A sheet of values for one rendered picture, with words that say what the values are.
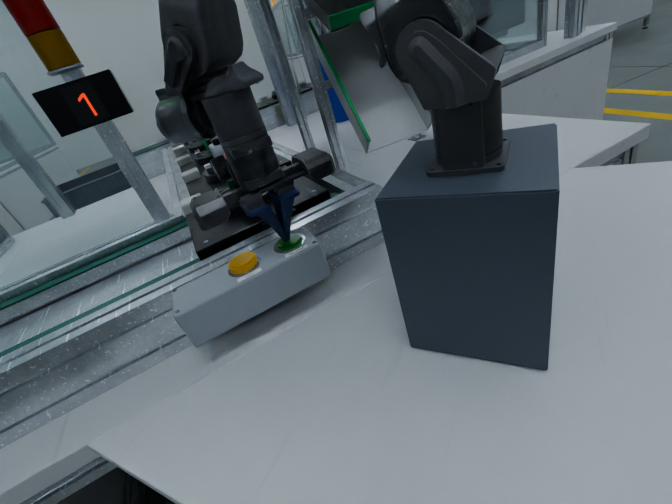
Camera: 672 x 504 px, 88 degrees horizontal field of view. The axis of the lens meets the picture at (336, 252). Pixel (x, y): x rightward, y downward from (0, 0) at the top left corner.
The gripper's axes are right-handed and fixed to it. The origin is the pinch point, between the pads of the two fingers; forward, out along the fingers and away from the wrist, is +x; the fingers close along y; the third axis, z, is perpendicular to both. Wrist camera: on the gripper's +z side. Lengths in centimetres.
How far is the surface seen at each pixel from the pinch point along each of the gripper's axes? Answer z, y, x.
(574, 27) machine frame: 72, -166, 9
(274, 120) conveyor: 138, -41, 11
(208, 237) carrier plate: 12.6, 9.7, 3.2
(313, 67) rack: 24.2, -21.3, -14.2
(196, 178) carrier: 54, 7, 3
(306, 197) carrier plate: 10.1, -7.7, 3.1
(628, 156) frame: -4, -73, 19
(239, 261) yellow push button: -0.6, 7.1, 2.9
